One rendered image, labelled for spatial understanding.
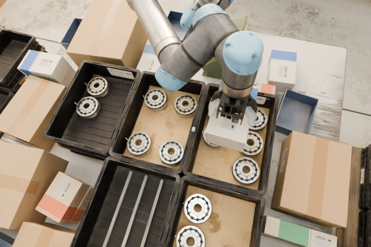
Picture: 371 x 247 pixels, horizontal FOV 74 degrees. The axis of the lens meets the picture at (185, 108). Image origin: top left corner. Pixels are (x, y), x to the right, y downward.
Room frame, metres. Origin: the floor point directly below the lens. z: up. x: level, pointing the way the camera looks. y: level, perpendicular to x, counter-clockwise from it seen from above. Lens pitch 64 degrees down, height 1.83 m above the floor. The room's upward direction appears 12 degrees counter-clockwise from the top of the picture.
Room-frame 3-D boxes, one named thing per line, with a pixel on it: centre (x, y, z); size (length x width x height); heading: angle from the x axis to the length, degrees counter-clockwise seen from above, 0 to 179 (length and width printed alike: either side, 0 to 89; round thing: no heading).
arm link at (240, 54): (0.29, -0.13, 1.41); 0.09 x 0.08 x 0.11; 16
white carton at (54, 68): (0.89, 0.67, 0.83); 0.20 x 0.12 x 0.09; 64
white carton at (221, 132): (0.31, -0.14, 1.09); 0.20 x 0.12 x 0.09; 151
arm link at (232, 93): (0.29, -0.14, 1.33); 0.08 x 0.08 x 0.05
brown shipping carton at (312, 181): (0.10, -0.43, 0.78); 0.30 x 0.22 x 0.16; 151
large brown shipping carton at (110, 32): (1.03, 0.31, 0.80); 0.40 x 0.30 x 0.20; 157
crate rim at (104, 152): (0.56, 0.38, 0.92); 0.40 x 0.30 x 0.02; 154
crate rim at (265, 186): (0.30, -0.16, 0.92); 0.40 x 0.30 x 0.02; 154
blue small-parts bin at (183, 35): (1.06, -0.05, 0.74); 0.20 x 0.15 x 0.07; 150
